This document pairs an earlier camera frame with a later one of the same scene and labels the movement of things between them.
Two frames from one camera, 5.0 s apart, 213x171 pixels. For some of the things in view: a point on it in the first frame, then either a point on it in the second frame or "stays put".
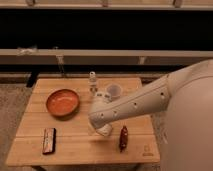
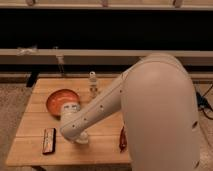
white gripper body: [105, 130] -> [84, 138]
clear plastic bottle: [93, 83] stays put
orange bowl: [62, 103] stays put
